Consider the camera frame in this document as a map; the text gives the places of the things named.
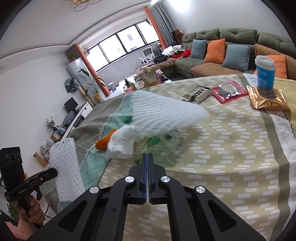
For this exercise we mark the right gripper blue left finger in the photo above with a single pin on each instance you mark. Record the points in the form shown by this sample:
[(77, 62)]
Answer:
[(99, 213)]

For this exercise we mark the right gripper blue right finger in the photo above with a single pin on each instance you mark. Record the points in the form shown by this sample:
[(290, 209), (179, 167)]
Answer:
[(195, 213)]

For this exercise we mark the clear green plastic wrapper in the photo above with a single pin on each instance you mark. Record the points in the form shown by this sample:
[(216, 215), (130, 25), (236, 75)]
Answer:
[(164, 148)]

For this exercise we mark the orange peel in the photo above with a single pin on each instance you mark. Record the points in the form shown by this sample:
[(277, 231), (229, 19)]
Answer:
[(101, 144)]

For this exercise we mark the white tissue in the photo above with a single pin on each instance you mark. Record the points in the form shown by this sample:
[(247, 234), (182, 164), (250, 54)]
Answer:
[(122, 141)]

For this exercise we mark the white foam net sleeve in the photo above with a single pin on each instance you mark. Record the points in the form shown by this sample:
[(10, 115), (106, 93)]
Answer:
[(154, 114)]

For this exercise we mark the pink sleeved left forearm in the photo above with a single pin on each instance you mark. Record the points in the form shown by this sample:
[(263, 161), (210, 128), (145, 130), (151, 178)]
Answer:
[(22, 231)]

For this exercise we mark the person's left hand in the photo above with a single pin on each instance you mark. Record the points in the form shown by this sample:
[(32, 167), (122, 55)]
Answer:
[(35, 215)]

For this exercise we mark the small black monitor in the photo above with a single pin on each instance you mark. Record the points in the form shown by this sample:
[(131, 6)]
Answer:
[(71, 105)]

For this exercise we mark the white black tv cabinet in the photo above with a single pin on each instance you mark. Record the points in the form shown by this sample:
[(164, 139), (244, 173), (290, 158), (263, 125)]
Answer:
[(71, 121)]

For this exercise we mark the grey black snack pack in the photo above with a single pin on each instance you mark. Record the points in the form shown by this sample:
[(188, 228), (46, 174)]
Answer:
[(198, 94)]

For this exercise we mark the red packet with disc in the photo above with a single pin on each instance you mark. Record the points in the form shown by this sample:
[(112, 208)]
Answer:
[(228, 91)]

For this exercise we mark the white standing air conditioner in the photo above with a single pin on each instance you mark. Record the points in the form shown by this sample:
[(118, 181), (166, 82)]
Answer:
[(78, 70)]

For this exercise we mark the large leafy potted plant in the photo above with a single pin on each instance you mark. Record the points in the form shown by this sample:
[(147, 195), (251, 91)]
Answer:
[(91, 86)]

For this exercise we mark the left orange curtain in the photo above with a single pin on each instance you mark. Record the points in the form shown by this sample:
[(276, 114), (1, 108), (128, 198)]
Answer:
[(92, 71)]

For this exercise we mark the gold snack bag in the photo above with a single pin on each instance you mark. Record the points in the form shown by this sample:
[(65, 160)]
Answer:
[(267, 98)]

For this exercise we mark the cluttered coffee table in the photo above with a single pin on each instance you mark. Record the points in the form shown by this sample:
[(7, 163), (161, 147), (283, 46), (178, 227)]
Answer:
[(149, 75)]

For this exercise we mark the blue cushion near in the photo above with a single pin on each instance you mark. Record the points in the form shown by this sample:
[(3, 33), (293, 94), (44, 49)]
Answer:
[(237, 57)]

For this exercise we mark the blue cushion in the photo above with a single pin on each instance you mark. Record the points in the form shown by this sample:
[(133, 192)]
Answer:
[(198, 49), (237, 57)]

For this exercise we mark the green brown sectional sofa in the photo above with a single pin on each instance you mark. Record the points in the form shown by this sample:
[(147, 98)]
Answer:
[(260, 43)]

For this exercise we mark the orange cushion far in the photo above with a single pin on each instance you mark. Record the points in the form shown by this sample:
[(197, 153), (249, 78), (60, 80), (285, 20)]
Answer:
[(216, 51)]

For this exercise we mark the orange cushion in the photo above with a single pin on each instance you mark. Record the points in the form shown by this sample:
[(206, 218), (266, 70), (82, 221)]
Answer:
[(281, 65), (216, 51)]

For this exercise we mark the blue white lidded cup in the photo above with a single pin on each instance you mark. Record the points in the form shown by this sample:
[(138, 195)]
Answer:
[(265, 68)]

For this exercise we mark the white office chair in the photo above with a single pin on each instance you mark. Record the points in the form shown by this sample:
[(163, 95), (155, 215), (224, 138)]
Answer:
[(148, 55)]

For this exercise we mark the orange cushion near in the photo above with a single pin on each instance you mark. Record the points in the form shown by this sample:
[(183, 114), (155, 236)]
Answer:
[(281, 65)]

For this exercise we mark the blue cushion far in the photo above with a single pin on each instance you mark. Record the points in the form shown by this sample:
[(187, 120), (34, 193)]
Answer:
[(198, 49)]

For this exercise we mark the right orange grey curtain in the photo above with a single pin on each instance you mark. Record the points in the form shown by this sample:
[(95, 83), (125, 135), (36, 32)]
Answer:
[(162, 24)]

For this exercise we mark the gold ring ceiling lamp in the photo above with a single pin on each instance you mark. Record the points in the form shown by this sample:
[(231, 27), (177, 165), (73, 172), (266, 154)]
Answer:
[(80, 5)]

